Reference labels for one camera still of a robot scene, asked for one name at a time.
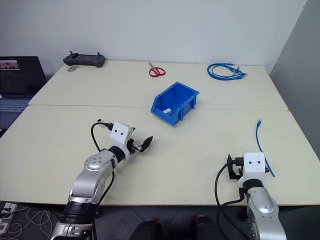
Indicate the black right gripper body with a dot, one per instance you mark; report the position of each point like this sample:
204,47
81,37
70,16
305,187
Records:
235,170

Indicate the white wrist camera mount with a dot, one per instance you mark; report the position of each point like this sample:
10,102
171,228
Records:
119,136
253,163

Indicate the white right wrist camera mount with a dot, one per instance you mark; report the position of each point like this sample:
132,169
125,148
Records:
253,163

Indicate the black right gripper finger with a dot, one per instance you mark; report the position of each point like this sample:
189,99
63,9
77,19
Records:
267,169

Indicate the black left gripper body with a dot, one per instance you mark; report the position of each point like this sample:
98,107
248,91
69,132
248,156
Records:
131,146

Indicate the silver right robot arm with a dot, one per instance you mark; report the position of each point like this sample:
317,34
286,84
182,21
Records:
262,207

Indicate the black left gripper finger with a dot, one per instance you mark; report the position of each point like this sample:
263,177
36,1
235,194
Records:
145,148
149,140

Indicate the white power strip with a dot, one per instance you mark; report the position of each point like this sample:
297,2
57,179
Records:
7,212

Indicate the open laptop computer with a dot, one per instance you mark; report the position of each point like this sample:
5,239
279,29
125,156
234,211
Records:
17,77

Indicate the dark grey remote controller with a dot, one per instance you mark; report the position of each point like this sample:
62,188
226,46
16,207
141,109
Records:
83,60

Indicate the dark rounded shape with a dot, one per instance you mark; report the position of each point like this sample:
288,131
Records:
148,230
206,228

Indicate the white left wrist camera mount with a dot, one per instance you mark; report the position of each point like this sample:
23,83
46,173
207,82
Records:
119,136

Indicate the small white block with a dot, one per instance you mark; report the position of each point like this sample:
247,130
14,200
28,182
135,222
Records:
167,110

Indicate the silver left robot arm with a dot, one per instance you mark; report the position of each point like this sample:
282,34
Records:
87,180

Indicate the blue plastic storage bin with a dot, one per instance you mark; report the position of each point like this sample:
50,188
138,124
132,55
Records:
180,100

